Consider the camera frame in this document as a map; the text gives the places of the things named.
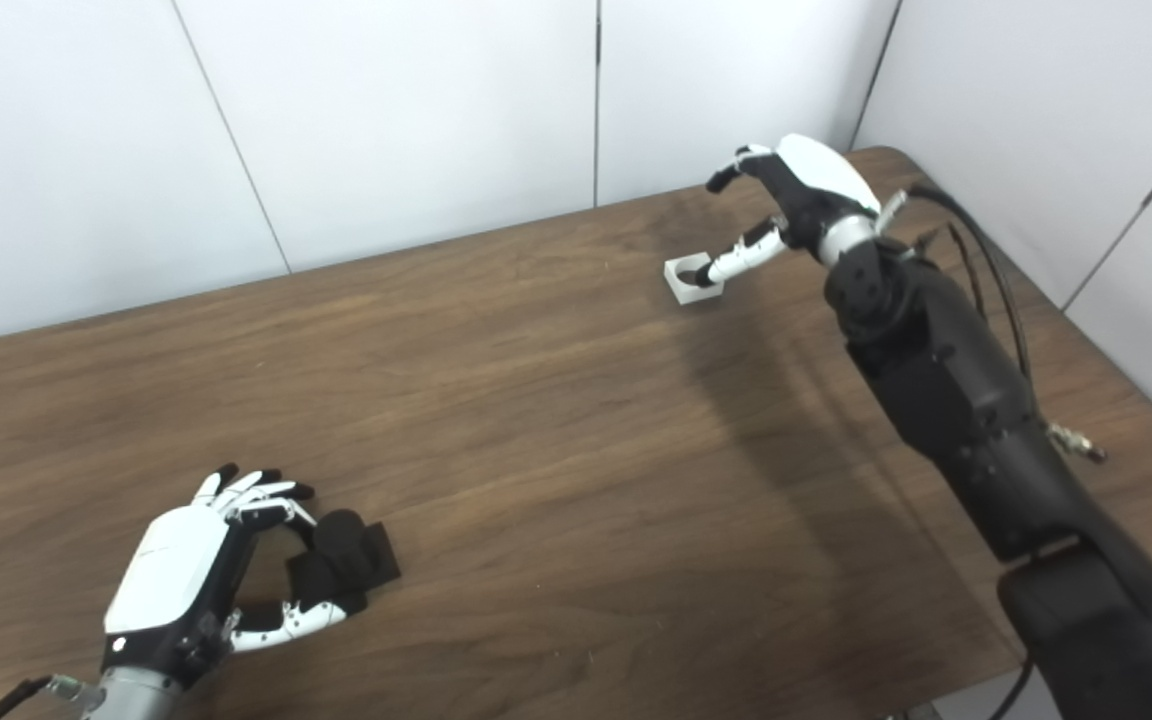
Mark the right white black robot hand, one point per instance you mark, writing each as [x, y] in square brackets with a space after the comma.
[821, 180]

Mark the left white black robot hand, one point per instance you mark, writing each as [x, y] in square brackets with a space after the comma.
[171, 575]

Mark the white square piece with hole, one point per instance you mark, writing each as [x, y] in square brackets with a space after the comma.
[681, 290]

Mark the black peg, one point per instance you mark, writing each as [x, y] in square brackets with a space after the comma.
[351, 555]

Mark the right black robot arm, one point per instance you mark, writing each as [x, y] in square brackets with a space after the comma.
[956, 390]

